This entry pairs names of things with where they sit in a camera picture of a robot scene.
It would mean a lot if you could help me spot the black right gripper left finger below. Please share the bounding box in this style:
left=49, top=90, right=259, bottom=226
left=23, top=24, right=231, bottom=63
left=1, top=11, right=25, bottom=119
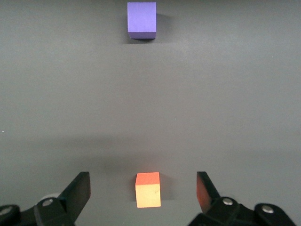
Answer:
left=0, top=171, right=91, bottom=226

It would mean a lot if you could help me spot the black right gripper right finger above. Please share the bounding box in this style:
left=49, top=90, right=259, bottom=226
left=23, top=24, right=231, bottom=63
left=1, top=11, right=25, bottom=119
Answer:
left=188, top=171, right=297, bottom=226

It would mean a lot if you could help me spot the orange block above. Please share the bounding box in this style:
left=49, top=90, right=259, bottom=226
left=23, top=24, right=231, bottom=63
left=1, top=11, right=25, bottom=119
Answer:
left=135, top=172, right=162, bottom=209

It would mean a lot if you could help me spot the purple block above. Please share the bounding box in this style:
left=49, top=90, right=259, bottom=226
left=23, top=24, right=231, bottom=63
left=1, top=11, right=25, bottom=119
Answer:
left=127, top=2, right=157, bottom=40

